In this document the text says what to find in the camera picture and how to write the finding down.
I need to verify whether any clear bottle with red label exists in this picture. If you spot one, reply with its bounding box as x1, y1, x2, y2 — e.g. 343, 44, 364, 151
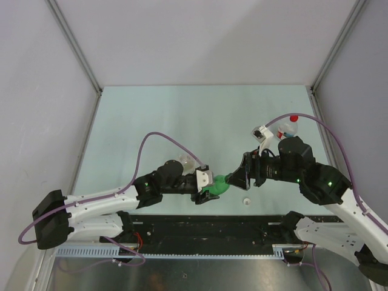
276, 121, 298, 139

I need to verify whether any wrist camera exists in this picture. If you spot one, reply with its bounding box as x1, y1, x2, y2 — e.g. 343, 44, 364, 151
252, 125, 273, 155
195, 170, 214, 193

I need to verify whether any clear bottle with orange label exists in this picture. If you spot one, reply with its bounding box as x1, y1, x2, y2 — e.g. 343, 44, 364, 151
178, 154, 196, 172

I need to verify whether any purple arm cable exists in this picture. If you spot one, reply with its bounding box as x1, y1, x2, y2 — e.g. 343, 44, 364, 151
18, 132, 210, 245
263, 113, 388, 231

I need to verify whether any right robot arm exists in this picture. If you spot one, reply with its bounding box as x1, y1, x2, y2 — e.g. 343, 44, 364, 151
226, 137, 387, 286

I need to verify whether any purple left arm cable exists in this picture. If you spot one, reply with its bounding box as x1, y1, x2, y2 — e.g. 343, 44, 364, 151
18, 132, 210, 245

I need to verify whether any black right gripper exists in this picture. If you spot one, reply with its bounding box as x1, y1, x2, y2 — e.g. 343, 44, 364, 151
225, 145, 302, 190

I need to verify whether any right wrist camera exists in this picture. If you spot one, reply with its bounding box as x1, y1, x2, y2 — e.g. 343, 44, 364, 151
252, 125, 273, 155

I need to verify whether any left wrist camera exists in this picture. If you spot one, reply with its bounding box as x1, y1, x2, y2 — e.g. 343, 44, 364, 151
195, 170, 214, 193

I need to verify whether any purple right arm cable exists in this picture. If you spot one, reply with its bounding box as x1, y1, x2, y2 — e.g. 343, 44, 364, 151
263, 113, 388, 231

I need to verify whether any grey slotted cable duct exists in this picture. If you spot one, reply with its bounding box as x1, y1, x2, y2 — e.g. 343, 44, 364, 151
55, 244, 284, 260

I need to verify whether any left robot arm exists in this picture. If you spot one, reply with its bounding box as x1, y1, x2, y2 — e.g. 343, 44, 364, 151
32, 160, 214, 250

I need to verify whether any green plastic bottle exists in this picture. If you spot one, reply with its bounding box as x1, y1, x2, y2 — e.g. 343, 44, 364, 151
202, 175, 230, 196

